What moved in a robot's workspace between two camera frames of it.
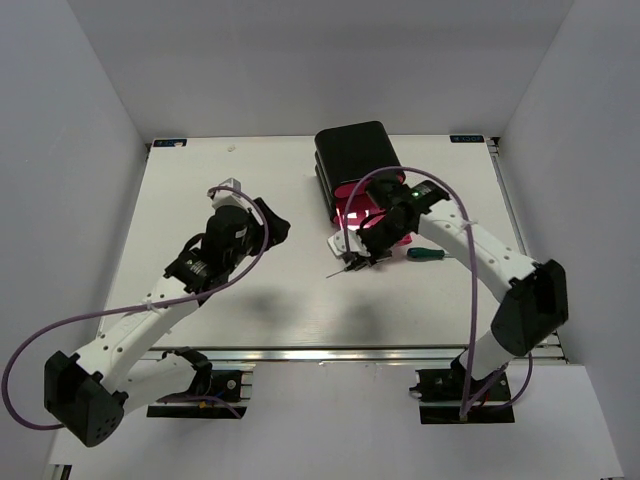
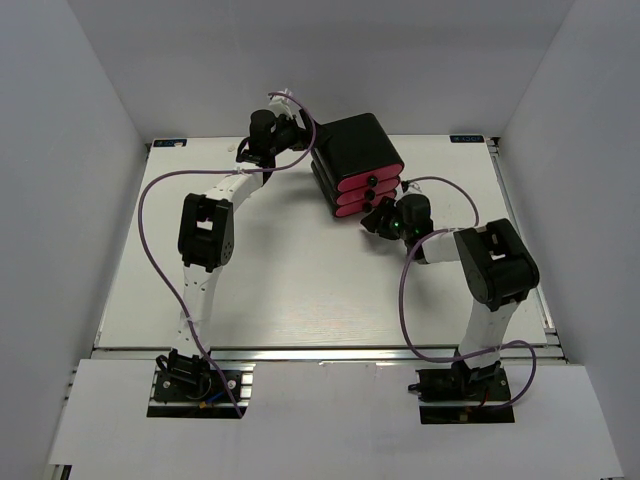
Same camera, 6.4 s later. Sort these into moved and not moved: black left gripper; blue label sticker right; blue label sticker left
Moved: black left gripper
Not moved: blue label sticker right; blue label sticker left
